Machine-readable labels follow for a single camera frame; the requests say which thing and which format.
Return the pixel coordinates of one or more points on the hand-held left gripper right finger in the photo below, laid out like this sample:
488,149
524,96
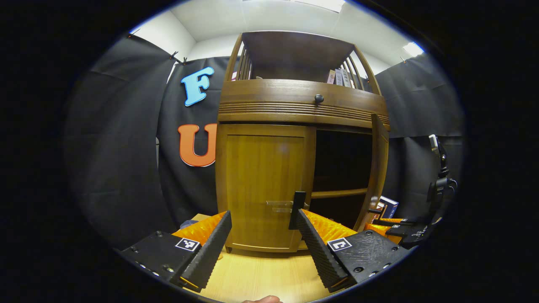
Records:
318,248

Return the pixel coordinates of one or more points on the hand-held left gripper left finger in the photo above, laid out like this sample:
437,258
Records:
212,248

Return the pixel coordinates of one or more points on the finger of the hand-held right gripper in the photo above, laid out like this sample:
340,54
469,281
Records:
396,221
410,235

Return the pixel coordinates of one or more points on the wooden cabinet door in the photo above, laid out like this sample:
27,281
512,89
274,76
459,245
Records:
261,181
377,168

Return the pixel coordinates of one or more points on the wooden double-door shoe cabinet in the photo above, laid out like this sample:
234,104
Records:
294,54

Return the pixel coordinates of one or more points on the grooved wooden cabinet drawer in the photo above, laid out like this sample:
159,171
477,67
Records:
273,99

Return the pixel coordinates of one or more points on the blue white box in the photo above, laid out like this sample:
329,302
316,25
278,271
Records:
389,204

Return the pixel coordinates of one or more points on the wooden inner shelf board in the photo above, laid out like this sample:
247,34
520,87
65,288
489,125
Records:
337,193

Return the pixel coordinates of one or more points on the black backdrop cloth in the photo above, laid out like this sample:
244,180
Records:
126,147

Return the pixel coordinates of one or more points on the small ceiling light panel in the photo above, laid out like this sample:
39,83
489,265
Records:
413,49

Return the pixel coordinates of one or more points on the grey slim book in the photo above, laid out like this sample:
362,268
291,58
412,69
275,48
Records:
345,78
338,77

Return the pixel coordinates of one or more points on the round black drawer knob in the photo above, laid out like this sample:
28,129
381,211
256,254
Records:
318,99

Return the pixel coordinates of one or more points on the large ceiling light panel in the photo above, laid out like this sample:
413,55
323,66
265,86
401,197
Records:
322,4

